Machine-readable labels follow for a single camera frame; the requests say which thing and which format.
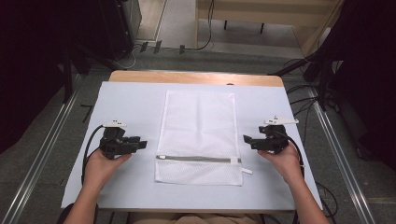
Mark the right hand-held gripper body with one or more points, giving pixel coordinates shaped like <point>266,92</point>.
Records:
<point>275,138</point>

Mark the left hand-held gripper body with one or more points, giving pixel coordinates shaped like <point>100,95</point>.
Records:
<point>112,144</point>

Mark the person's left hand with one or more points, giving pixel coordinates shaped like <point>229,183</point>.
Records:
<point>101,168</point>

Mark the person's right hand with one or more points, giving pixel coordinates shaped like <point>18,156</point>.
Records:
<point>285,163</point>

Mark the white table mat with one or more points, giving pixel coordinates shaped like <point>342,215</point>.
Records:
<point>137,105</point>

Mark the white mesh laundry bag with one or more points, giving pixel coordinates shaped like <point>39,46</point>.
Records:
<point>199,130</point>

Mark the black stand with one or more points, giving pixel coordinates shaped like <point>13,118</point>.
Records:
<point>70,67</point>
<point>314,74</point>

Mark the wooden table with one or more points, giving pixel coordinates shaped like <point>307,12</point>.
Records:
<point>193,77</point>

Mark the person's beige trousers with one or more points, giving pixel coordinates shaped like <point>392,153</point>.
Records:
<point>193,218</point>

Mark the black cabinet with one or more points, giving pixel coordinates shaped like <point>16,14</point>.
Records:
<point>123,25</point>

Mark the black curtain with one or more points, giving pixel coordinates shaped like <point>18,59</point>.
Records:
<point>28,62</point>
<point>367,68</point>

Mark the light wooden bench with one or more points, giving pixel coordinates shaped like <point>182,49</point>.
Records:
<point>267,14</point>

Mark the metal floor rail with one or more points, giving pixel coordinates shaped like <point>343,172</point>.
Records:
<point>339,158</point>
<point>43,149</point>

